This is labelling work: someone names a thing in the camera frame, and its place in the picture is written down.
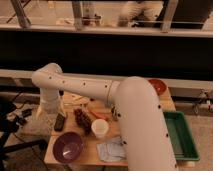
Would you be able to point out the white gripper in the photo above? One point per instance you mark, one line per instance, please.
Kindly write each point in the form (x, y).
(50, 103)

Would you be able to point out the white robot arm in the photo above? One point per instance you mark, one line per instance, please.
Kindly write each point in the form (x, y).
(141, 120)

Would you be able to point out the thin wooden stick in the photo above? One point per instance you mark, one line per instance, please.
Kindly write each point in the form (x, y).
(71, 104)

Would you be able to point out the bunch of dark grapes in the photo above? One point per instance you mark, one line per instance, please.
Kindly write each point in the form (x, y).
(83, 120)

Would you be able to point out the black chair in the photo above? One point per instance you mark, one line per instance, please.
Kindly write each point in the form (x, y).
(7, 128)

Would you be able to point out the purple bowl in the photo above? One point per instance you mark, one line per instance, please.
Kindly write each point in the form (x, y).
(68, 147)

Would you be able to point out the white cup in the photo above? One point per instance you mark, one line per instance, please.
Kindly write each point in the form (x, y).
(100, 128)

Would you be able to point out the orange carrot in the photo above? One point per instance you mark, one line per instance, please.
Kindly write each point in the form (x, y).
(97, 115)

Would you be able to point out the black striped round can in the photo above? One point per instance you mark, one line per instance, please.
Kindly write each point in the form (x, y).
(114, 115)

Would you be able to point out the light blue cloth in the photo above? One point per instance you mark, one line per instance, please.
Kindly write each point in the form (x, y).
(111, 150)

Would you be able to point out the red bowl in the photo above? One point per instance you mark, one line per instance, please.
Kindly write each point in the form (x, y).
(158, 85)

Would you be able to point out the green plastic tray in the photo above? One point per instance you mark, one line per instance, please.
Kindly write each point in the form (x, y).
(181, 137)

